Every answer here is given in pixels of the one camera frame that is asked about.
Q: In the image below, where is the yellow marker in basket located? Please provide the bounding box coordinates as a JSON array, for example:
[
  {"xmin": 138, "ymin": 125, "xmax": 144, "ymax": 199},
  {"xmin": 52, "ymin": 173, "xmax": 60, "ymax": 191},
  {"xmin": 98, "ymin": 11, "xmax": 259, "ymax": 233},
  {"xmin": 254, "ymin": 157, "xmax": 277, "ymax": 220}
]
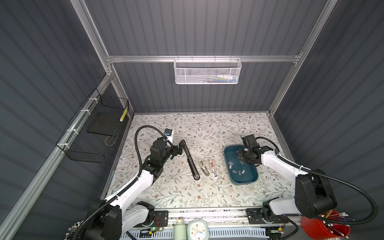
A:
[{"xmin": 120, "ymin": 108, "xmax": 128, "ymax": 122}]

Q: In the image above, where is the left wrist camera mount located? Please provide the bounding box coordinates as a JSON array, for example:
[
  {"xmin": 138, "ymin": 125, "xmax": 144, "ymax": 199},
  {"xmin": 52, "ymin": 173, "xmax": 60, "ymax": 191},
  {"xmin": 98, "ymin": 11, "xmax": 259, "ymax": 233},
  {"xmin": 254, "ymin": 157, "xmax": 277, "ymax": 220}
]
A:
[{"xmin": 164, "ymin": 129, "xmax": 174, "ymax": 143}]

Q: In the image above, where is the black wire basket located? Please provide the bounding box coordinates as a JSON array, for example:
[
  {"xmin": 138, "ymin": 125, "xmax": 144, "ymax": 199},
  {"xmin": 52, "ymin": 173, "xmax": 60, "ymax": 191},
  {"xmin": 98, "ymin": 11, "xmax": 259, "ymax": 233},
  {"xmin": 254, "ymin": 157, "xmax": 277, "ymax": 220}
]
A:
[{"xmin": 57, "ymin": 91, "xmax": 130, "ymax": 164}]

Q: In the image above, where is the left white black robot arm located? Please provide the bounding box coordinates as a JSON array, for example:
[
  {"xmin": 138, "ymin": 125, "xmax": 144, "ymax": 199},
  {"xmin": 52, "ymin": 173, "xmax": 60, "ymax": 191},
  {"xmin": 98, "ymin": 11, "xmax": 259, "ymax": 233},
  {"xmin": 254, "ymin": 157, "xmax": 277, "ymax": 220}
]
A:
[{"xmin": 65, "ymin": 129, "xmax": 183, "ymax": 240}]

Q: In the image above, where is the pink small stapler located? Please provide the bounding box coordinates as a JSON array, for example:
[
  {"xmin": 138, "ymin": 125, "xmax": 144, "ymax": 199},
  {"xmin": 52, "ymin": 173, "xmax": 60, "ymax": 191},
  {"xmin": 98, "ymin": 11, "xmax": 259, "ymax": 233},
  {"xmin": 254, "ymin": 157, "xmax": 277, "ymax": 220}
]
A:
[{"xmin": 210, "ymin": 161, "xmax": 218, "ymax": 179}]

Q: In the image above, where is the white wire mesh basket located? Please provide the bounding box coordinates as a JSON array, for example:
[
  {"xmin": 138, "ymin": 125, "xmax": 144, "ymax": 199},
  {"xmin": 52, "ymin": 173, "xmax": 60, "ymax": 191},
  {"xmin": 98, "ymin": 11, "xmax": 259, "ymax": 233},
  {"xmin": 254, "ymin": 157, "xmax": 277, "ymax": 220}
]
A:
[{"xmin": 173, "ymin": 56, "xmax": 242, "ymax": 85}]

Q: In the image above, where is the mint analog clock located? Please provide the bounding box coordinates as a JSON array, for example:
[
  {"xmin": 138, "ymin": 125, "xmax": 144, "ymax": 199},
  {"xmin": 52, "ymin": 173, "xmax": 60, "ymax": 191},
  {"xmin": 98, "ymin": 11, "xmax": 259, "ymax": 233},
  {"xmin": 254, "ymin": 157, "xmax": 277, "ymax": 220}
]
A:
[{"xmin": 187, "ymin": 219, "xmax": 210, "ymax": 240}]

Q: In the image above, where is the teal plastic tray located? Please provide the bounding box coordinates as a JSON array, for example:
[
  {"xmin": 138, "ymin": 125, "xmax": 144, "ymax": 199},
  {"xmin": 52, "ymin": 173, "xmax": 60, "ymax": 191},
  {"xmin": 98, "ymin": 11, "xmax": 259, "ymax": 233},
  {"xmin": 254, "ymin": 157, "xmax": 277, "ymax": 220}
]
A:
[{"xmin": 224, "ymin": 145, "xmax": 259, "ymax": 185}]

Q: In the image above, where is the black notebook in basket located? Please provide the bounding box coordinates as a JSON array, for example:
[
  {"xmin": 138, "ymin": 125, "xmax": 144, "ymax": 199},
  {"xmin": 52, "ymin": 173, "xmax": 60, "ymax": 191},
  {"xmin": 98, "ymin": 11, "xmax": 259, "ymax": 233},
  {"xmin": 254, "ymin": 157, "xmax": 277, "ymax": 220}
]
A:
[{"xmin": 87, "ymin": 113, "xmax": 123, "ymax": 137}]

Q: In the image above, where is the pale green glue bottle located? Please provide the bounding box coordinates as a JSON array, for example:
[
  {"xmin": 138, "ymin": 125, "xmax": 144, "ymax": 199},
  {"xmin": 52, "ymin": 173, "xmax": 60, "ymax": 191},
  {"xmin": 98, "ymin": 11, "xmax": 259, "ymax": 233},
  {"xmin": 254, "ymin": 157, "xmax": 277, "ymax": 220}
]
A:
[{"xmin": 173, "ymin": 218, "xmax": 187, "ymax": 240}]

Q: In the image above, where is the red pencil cup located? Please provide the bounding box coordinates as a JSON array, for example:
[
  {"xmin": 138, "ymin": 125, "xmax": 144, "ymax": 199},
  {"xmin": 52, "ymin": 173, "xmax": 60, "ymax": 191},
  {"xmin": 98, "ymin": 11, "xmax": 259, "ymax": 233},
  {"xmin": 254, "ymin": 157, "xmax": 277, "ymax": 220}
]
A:
[{"xmin": 301, "ymin": 210, "xmax": 353, "ymax": 240}]

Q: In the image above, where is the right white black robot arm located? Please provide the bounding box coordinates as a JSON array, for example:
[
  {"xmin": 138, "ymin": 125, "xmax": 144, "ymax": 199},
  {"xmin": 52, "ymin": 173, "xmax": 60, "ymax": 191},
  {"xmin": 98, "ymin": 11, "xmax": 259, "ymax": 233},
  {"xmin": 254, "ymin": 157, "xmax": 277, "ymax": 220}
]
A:
[{"xmin": 238, "ymin": 135, "xmax": 378, "ymax": 226}]

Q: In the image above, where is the clear cup of pens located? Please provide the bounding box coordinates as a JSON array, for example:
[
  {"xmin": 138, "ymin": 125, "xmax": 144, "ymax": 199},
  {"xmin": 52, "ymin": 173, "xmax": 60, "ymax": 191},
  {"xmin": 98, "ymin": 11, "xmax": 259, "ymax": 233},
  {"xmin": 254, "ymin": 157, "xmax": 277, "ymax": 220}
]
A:
[{"xmin": 65, "ymin": 221, "xmax": 84, "ymax": 240}]

